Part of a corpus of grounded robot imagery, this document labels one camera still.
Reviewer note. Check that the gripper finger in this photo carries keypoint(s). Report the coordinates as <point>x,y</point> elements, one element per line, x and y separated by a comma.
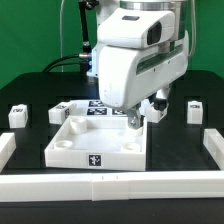
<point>134,117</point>
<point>159,103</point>

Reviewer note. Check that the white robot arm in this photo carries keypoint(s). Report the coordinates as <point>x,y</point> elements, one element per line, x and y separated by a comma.
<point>180,8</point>

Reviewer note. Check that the white left fence wall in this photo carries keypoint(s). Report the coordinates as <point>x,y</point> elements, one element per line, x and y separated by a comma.
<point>7,147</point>

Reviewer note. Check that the white right fence wall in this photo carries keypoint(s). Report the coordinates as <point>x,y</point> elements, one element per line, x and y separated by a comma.
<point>214,143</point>

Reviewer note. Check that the white marker base sheet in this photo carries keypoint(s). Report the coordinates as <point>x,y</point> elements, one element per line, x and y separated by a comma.
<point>95,107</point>

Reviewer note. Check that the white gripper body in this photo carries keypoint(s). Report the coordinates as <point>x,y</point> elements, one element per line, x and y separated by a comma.
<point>125,79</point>

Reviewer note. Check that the white front fence wall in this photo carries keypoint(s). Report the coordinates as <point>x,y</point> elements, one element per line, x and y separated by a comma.
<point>111,186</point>

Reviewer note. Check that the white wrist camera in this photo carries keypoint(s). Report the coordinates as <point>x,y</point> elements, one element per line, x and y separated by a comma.
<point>136,29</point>

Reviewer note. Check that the white square tabletop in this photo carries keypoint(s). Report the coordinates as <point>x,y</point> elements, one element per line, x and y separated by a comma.
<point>91,142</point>

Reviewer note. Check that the white fence wall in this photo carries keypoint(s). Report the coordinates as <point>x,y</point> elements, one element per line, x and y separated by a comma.
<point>7,147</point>
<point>214,143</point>
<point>111,186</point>

